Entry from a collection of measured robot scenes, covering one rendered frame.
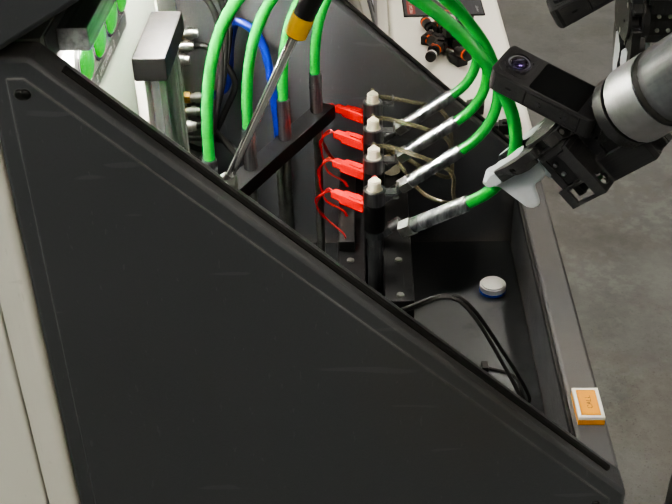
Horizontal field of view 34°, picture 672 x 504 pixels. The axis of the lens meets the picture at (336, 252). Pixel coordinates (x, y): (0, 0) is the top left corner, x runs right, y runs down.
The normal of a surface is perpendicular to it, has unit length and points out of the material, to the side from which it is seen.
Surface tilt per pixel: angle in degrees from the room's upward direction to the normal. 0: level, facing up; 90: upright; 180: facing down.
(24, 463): 90
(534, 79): 21
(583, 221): 0
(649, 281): 0
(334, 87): 90
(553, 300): 0
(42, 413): 90
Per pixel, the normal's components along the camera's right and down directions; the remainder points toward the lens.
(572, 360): -0.02, -0.83
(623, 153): -0.58, 0.64
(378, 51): -0.02, 0.56
